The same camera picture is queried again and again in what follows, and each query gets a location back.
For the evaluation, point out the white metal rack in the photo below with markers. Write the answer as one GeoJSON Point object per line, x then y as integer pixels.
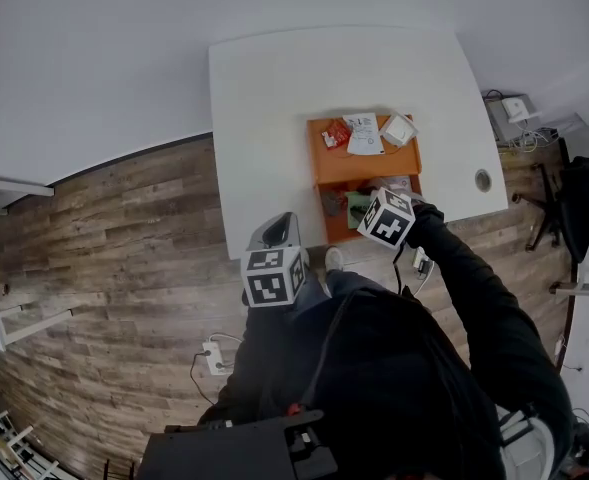
{"type": "Point", "coordinates": [16, 438]}

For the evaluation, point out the black chest-mounted box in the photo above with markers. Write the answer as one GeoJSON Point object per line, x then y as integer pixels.
{"type": "Point", "coordinates": [224, 453]}

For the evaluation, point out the person's black jacket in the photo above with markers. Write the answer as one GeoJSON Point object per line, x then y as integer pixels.
{"type": "Point", "coordinates": [384, 368]}

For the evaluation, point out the white square packet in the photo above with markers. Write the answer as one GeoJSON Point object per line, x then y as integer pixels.
{"type": "Point", "coordinates": [398, 129]}

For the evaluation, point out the person's left forearm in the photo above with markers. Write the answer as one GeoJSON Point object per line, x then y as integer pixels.
{"type": "Point", "coordinates": [259, 348]}

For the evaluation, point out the person's right shoe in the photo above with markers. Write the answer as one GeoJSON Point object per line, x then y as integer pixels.
{"type": "Point", "coordinates": [334, 258]}

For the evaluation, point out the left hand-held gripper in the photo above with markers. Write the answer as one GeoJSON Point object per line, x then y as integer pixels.
{"type": "Point", "coordinates": [274, 278]}

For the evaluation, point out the grey and red packet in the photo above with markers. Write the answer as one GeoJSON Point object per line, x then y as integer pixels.
{"type": "Point", "coordinates": [333, 203]}

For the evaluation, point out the person's blue jeans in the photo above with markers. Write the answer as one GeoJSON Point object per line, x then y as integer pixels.
{"type": "Point", "coordinates": [344, 280]}

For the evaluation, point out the green packet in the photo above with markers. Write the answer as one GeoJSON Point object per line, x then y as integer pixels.
{"type": "Point", "coordinates": [359, 197]}

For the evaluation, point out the person's right forearm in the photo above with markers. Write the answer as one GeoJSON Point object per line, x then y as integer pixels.
{"type": "Point", "coordinates": [454, 268]}

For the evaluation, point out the orange storage box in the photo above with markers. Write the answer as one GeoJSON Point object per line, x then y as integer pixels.
{"type": "Point", "coordinates": [364, 168]}

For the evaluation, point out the white router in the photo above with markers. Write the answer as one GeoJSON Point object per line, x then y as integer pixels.
{"type": "Point", "coordinates": [515, 109]}

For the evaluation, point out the black office chair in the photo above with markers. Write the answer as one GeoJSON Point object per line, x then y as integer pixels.
{"type": "Point", "coordinates": [579, 203]}

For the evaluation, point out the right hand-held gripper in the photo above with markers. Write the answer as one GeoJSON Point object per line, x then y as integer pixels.
{"type": "Point", "coordinates": [386, 218]}

